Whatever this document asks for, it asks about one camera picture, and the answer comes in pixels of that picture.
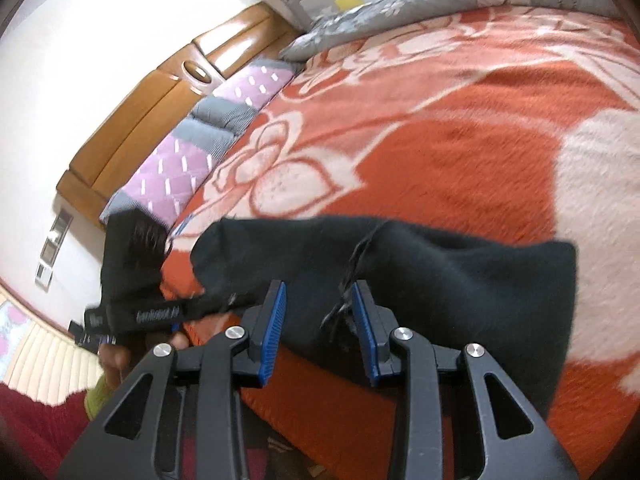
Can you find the wall switch panel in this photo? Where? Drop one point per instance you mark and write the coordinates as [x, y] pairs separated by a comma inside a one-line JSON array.
[[51, 247]]

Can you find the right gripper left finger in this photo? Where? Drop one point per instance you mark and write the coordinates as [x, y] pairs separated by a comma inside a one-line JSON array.
[[178, 401]]

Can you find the wooden headboard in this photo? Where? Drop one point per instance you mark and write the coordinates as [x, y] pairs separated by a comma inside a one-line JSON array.
[[156, 104]]

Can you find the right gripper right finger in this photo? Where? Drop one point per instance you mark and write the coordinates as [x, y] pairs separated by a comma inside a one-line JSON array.
[[458, 414]]

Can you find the grey patterned duvet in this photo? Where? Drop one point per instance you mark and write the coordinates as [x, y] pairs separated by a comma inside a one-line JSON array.
[[379, 16]]

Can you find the pink grey pillow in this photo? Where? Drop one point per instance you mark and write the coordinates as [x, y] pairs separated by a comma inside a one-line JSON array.
[[168, 178]]

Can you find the black fleece pants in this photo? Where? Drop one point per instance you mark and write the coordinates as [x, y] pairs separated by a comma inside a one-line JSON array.
[[453, 289]]

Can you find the orange white floral blanket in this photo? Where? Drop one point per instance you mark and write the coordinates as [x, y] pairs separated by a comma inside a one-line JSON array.
[[513, 124]]

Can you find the person left hand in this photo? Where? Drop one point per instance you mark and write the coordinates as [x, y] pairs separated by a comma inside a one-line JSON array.
[[117, 361]]

